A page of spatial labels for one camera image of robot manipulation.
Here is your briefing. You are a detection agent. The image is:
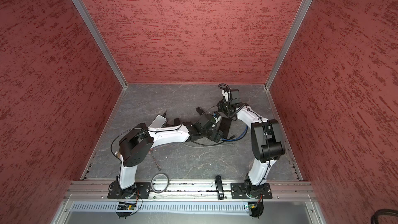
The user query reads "blue ethernet cable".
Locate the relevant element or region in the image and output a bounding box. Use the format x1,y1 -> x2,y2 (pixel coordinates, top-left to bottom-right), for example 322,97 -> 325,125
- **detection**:
220,124 -> 249,142

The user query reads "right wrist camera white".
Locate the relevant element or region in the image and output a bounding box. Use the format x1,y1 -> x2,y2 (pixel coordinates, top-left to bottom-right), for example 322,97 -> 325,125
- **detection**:
222,89 -> 231,103

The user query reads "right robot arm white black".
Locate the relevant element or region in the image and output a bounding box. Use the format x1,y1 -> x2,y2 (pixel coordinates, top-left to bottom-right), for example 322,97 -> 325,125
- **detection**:
218,84 -> 286,197

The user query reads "black clip handle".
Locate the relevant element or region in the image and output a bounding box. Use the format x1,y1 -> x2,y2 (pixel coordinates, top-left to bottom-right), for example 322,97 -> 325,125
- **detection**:
215,175 -> 225,200

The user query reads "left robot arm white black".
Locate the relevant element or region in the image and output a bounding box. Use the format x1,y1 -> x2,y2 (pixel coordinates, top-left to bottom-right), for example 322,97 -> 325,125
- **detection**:
118,113 -> 223,190

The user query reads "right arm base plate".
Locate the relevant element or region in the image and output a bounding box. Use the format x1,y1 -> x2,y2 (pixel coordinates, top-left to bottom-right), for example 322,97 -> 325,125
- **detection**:
231,181 -> 273,200

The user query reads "black power adapter with cord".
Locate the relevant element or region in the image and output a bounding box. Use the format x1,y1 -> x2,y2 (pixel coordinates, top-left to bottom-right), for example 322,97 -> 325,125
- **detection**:
163,118 -> 181,127

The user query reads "black cable ring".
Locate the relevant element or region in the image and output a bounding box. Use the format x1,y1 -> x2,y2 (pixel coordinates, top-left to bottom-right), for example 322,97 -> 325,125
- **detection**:
150,173 -> 170,194

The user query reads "black rectangular box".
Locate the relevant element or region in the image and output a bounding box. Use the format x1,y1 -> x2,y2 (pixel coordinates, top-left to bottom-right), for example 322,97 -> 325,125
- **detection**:
219,117 -> 232,139

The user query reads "metal spoon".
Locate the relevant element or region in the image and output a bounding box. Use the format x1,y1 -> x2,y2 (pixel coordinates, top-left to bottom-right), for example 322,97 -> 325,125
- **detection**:
149,149 -> 162,172

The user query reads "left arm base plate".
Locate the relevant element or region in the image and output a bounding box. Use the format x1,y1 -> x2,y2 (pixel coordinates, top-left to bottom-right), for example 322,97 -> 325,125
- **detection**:
107,181 -> 150,199

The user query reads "black hose bottom right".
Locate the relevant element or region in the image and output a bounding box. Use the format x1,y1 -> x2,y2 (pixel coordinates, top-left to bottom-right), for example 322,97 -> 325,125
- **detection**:
370,209 -> 398,224

